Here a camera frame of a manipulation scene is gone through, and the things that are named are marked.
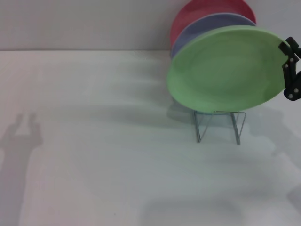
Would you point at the purple round plate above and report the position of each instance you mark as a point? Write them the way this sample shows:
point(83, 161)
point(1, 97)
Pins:
point(207, 23)

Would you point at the green round plate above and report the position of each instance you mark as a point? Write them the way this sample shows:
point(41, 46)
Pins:
point(225, 70)

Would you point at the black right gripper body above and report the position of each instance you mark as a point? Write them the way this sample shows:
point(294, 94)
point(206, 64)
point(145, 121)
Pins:
point(296, 91)

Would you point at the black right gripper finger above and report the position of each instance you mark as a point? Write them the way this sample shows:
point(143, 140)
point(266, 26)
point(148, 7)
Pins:
point(296, 50)
point(288, 75)

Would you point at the red round plate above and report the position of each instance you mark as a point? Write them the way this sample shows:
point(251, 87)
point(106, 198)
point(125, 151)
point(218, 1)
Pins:
point(200, 9)

